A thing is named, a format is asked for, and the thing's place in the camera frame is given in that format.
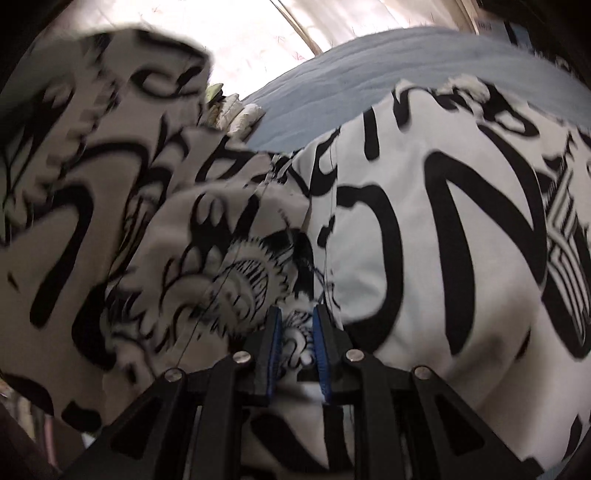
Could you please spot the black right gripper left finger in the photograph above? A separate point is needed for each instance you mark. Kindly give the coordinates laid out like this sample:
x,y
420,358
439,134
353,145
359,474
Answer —
x,y
189,425

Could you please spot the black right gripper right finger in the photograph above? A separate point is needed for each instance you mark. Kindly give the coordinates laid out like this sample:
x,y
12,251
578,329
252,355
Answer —
x,y
406,424

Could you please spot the black white graffiti print garment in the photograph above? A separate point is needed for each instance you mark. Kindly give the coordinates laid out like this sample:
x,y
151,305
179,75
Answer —
x,y
445,227

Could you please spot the blue bed sheet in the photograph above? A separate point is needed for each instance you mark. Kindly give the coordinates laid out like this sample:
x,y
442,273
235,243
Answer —
x,y
335,87

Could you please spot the beige folded garment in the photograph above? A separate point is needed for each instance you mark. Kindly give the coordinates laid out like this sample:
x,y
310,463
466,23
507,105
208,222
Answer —
x,y
229,115

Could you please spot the green folded garment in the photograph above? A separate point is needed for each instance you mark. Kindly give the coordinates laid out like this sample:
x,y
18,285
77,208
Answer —
x,y
213,92

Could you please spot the white sheer curtain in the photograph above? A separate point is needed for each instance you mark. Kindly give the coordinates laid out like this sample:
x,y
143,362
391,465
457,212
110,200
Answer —
x,y
253,42

